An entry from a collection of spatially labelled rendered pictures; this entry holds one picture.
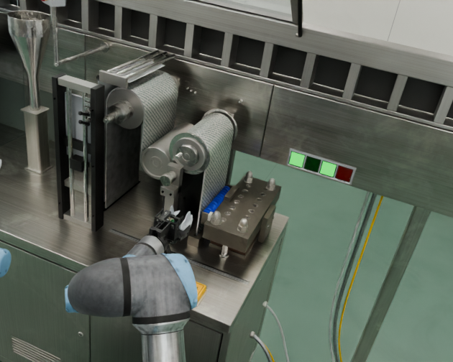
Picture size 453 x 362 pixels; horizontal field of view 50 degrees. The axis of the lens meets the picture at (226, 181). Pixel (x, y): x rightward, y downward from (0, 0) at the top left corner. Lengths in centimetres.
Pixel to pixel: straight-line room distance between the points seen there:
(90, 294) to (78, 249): 76
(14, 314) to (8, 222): 45
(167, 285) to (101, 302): 13
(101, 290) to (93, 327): 94
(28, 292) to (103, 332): 34
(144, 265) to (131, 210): 94
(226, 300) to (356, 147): 70
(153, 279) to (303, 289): 216
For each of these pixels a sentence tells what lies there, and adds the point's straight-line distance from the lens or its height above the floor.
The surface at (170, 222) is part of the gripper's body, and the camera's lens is 141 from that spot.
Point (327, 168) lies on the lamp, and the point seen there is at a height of 119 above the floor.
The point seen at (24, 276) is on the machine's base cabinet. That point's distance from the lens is 195.
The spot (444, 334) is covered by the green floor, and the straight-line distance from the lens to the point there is 318.
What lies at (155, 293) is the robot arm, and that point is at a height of 132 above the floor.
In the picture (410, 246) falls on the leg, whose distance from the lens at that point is 212.
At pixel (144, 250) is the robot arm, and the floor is 115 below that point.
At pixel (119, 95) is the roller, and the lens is 165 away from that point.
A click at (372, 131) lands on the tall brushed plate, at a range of 173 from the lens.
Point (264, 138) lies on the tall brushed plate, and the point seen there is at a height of 122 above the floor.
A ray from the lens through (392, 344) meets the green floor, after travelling 296.
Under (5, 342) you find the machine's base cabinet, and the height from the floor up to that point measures 25.
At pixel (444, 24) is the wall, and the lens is 399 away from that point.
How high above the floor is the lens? 199
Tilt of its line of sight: 31 degrees down
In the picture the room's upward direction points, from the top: 9 degrees clockwise
